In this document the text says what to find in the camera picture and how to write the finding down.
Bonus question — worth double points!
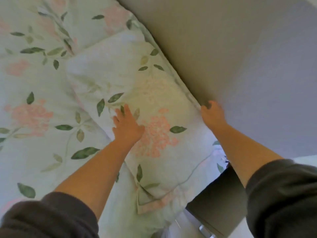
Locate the person's left hand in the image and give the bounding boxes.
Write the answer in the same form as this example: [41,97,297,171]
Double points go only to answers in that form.
[113,104,145,146]

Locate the person's right hand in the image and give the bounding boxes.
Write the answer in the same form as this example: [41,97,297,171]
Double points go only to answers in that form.
[200,100,228,132]

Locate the grey headboard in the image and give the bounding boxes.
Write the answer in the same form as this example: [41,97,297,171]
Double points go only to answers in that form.
[115,0,317,159]

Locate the floral leaf print bed sheet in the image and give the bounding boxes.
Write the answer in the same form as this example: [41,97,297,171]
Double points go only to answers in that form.
[0,0,228,238]

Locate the person's left forearm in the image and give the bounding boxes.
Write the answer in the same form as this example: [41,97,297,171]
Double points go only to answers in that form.
[54,140,130,221]

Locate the person's right forearm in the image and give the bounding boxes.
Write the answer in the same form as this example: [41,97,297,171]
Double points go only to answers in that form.
[213,124,284,189]

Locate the grey nightstand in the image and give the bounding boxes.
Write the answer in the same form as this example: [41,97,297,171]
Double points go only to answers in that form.
[185,155,317,238]

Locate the dark grey right sleeve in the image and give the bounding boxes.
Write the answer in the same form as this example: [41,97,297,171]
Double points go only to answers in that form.
[245,158,317,238]

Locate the dark grey sleeve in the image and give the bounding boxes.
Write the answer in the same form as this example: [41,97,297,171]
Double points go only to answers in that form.
[0,192,99,238]
[245,158,317,238]

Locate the dark grey left sleeve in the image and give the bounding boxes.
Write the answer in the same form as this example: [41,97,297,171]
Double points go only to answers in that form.
[0,192,99,238]

